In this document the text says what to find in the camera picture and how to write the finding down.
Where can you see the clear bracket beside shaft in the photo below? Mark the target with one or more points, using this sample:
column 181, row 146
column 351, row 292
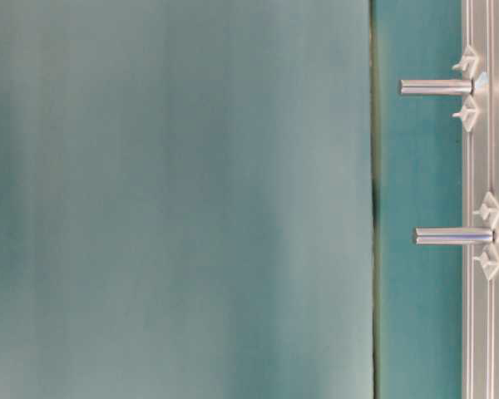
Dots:
column 489, row 210
column 468, row 114
column 468, row 63

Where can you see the steel shaft near blue mark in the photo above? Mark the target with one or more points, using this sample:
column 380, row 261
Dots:
column 453, row 87

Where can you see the aluminium extrusion rail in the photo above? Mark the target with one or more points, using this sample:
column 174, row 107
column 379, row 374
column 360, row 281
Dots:
column 480, row 173

